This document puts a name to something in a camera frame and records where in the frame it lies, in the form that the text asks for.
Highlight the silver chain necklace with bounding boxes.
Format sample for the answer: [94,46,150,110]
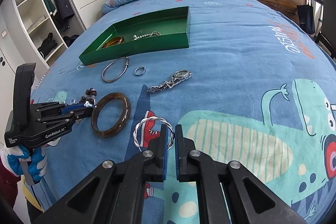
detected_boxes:
[131,31,162,41]

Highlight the dark chair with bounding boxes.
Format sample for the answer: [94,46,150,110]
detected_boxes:
[315,0,336,59]

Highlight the blue white gloved hand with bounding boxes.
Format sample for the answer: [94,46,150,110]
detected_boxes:
[1,145,47,182]

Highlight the hanging dark clothes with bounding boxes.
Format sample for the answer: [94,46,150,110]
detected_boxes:
[43,0,75,33]

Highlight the silver chain wristwatch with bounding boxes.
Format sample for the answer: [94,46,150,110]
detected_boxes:
[147,70,193,93]

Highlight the dark tote bag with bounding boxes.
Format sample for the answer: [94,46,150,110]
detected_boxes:
[297,5,315,35]

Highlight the white door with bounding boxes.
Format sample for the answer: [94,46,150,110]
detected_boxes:
[0,14,24,145]

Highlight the dark beaded bracelet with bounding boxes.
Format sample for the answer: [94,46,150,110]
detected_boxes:
[69,87,98,109]

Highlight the amber orange bangle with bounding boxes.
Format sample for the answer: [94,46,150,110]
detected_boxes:
[100,36,125,49]

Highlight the twisted silver bangle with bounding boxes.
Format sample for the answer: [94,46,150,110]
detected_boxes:
[133,116,175,152]

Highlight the blue dinosaur bed sheet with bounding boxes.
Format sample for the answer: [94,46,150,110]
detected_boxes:
[30,0,335,223]

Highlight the thin silver bangle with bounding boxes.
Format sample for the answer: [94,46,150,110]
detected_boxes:
[101,57,129,83]

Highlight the dark brown bangle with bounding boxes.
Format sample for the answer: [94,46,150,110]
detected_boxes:
[91,93,131,138]

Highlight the green jewelry tray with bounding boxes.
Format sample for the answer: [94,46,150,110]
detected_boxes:
[79,6,190,65]

